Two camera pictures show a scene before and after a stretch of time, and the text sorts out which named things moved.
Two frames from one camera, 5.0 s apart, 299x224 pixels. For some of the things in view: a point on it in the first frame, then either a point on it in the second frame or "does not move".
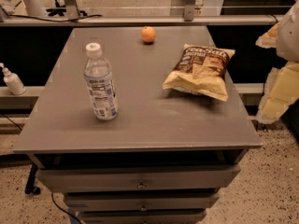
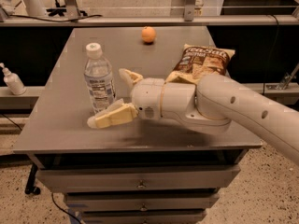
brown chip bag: x=201 y=70 does not move
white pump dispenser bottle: x=12 y=81 does not move
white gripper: x=289 y=37 to x=147 y=97
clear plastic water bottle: x=99 y=79 does not move
